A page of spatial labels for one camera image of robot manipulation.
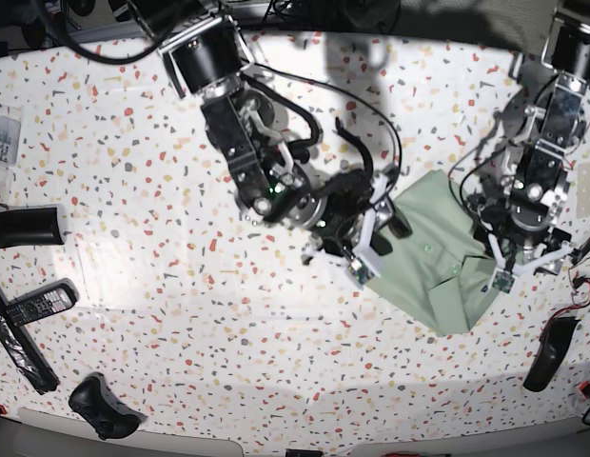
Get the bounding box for clear plastic parts box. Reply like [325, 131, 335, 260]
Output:
[0, 104, 22, 200]

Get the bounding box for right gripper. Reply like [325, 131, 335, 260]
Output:
[302, 169, 413, 278]

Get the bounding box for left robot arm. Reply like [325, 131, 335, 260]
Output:
[456, 1, 590, 282]

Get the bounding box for black game controller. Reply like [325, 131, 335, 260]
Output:
[69, 372, 143, 441]

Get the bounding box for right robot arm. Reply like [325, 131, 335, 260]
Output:
[128, 1, 403, 284]

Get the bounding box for terrazzo pattern table cloth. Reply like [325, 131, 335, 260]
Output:
[0, 50, 590, 454]

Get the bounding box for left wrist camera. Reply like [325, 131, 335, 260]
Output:
[490, 268, 516, 293]

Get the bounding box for long black bar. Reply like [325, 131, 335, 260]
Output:
[0, 289, 59, 395]

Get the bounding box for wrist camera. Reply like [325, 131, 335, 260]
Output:
[346, 258, 375, 289]
[490, 268, 516, 293]

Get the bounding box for red and black wires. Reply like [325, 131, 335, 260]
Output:
[541, 232, 590, 334]

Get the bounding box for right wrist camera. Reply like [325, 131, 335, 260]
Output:
[346, 258, 375, 289]

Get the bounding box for black remote control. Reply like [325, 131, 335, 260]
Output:
[7, 279, 79, 327]

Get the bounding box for black cylinder bottle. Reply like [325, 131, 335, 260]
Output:
[0, 205, 69, 249]

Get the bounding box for green T-shirt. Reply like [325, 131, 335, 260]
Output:
[366, 170, 499, 336]

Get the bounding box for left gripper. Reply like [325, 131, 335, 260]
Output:
[473, 194, 576, 276]

